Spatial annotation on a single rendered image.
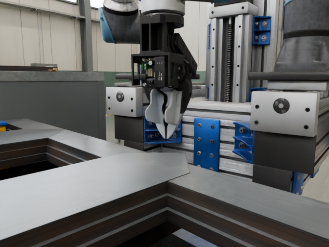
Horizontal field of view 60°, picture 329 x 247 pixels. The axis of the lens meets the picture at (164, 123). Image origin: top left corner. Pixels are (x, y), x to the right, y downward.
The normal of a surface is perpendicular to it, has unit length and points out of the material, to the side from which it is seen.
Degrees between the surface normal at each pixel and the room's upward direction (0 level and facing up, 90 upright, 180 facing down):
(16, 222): 0
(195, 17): 90
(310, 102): 90
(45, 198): 0
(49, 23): 90
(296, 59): 72
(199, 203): 90
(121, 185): 0
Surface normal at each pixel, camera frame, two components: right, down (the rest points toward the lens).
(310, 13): -0.37, 0.15
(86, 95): 0.70, 0.11
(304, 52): -0.44, -0.17
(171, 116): 0.90, 0.11
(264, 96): -0.61, 0.12
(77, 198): 0.00, -0.99
